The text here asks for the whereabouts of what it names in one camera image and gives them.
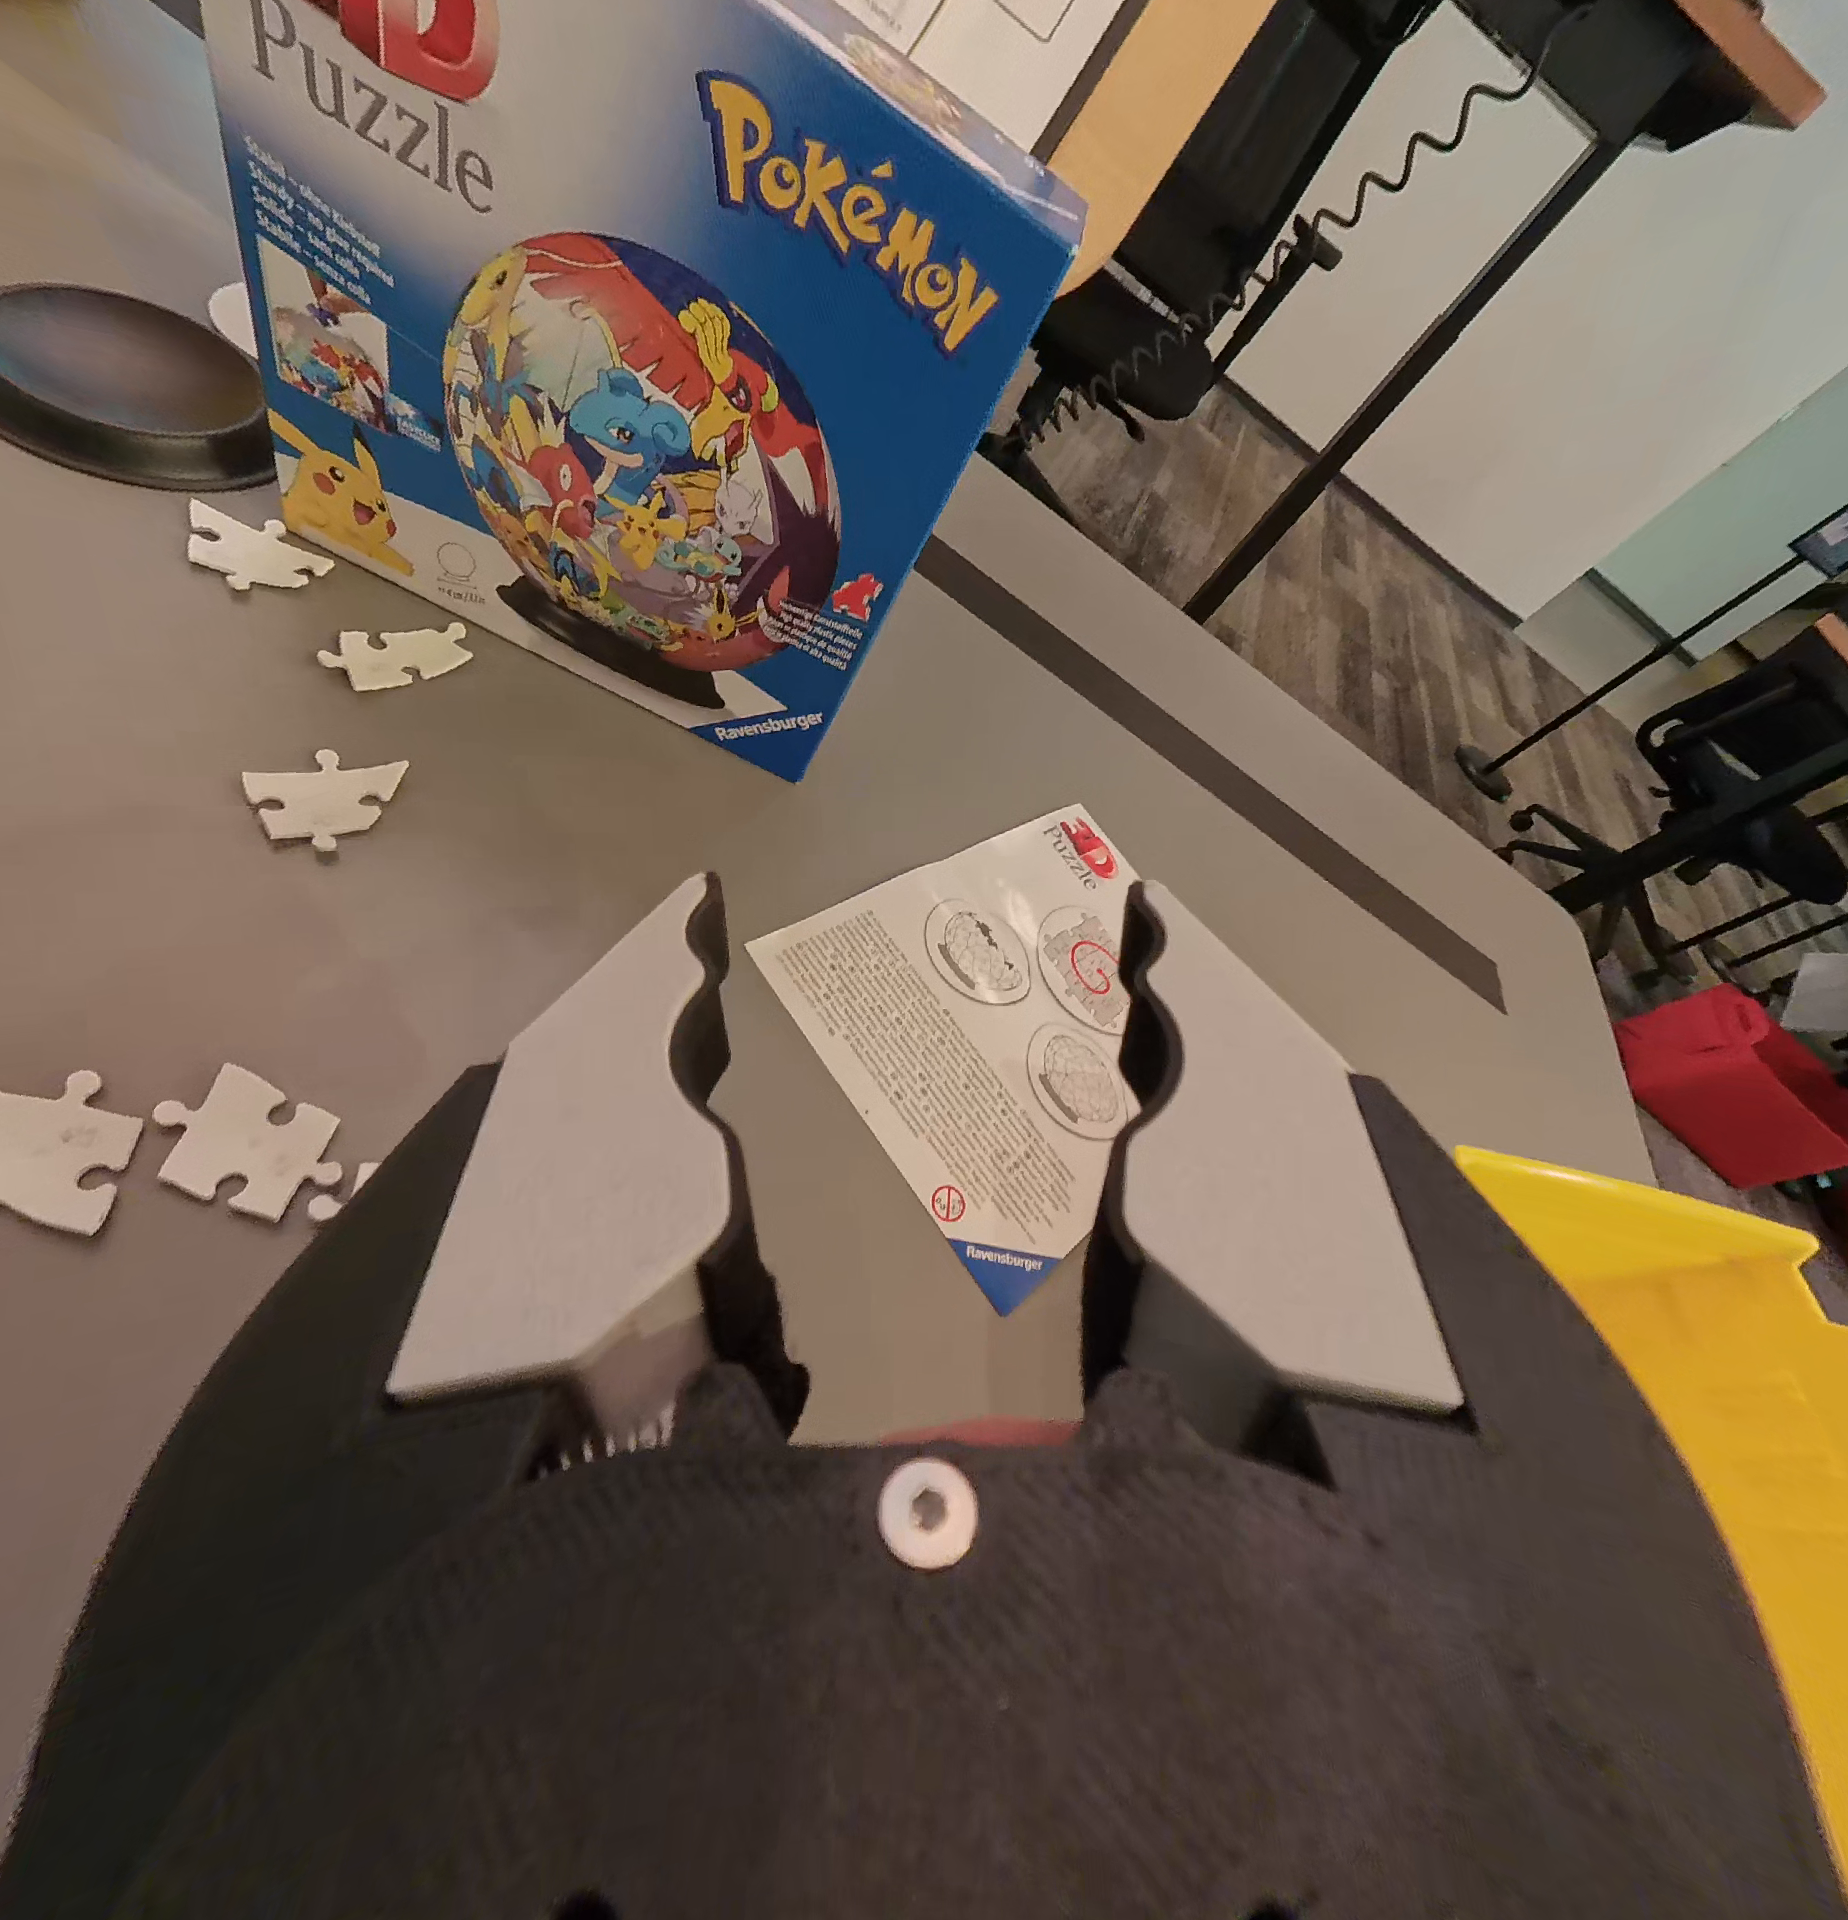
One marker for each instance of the colourful cardboard puzzle box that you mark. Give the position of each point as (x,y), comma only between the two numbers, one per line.
(595,226)

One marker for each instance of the white puzzle pieces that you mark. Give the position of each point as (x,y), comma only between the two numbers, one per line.
(249,1140)

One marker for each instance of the black round stand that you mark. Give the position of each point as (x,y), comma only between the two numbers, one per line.
(99,390)

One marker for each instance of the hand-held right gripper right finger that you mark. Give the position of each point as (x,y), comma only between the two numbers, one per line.
(1269,1201)

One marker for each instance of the yellow plastic bin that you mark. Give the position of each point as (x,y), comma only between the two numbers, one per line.
(1736,1426)

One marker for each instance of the white rounded flat pad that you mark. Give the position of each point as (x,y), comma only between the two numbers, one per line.
(233,323)

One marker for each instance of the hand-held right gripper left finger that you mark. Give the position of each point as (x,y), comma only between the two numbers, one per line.
(565,1201)

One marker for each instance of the white printed instruction sheet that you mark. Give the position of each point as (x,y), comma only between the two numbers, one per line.
(894,1021)

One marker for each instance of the wooden board with paper sheet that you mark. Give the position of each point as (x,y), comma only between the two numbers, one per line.
(1150,136)

